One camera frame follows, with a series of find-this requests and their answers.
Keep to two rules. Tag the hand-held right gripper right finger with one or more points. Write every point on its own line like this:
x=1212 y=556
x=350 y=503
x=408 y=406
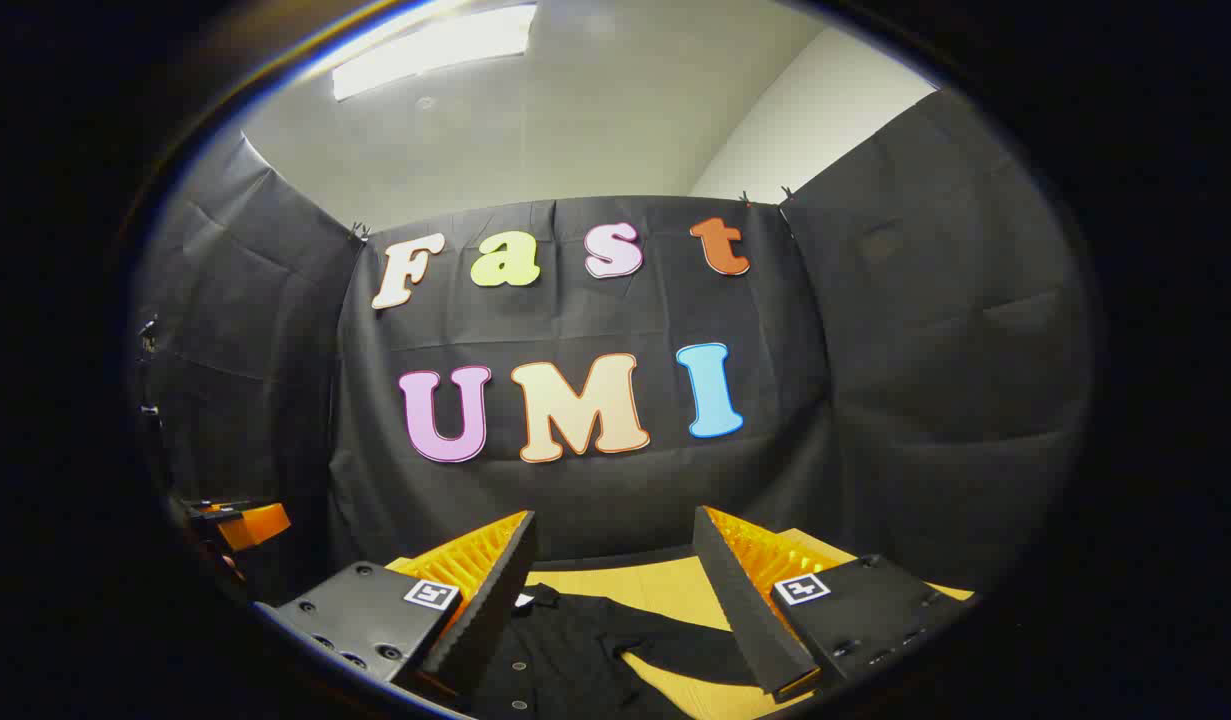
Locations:
x=740 y=610

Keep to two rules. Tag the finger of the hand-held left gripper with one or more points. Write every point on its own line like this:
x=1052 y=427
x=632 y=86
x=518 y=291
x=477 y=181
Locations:
x=255 y=525

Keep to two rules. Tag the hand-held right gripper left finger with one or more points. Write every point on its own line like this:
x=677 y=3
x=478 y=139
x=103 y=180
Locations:
x=495 y=600

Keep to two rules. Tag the black button shirt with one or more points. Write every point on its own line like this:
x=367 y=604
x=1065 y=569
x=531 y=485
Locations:
x=575 y=650

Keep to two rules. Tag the black backdrop cloth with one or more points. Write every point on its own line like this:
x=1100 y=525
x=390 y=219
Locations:
x=575 y=330

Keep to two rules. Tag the ceiling light panel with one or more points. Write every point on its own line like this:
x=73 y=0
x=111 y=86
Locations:
x=425 y=50

